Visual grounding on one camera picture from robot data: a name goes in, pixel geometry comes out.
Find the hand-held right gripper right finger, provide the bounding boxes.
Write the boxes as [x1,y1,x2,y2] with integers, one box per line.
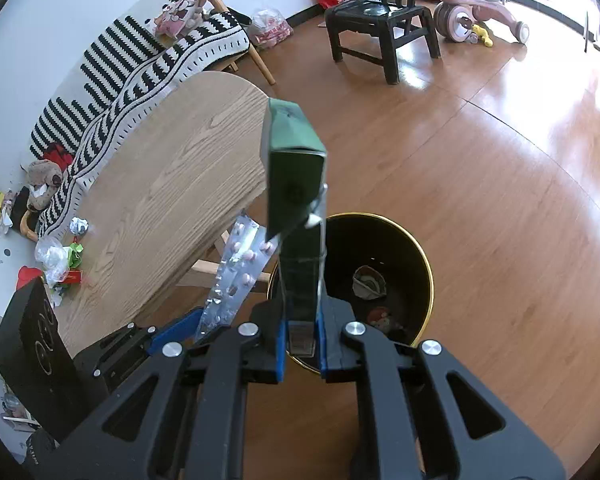
[316,297,568,480]

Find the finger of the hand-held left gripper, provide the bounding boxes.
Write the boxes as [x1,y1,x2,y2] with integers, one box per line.
[74,307,204,395]

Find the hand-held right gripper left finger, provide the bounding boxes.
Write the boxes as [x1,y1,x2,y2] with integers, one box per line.
[22,296,287,480]

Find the silver pill blister pack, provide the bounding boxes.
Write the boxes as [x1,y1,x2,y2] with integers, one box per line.
[196,214,281,346]

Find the dark green cardboard box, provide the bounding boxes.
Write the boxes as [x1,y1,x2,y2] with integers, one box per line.
[260,98,328,358]

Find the red and white wrapper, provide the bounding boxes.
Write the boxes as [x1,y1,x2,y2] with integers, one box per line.
[367,307,406,333]

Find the red object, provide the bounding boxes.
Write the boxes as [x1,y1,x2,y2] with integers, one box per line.
[16,266,45,291]

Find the white cabinet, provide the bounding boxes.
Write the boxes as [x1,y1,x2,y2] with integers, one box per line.
[0,232,46,336]

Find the brown crumpled wrapper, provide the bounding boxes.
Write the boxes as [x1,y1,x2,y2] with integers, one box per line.
[351,265,387,302]

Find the clear crumpled plastic wrap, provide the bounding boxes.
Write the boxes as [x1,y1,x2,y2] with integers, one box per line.
[34,237,73,293]

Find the brown plush toy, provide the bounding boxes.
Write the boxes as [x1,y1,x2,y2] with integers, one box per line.
[26,159,65,211]

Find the red cloth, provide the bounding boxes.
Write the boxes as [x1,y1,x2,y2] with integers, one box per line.
[42,142,76,168]

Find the black white striped sofa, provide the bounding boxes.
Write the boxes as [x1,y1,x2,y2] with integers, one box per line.
[29,0,253,241]

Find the pink printed cushion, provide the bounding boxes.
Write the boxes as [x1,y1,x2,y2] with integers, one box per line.
[152,0,208,41]

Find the white red plastic bag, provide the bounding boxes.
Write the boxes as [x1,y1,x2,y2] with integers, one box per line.
[250,7,295,51]

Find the black wooden chair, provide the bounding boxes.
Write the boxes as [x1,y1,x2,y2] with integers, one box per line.
[324,0,442,86]

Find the pink toddler tricycle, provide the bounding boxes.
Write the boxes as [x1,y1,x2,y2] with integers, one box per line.
[432,0,531,45]

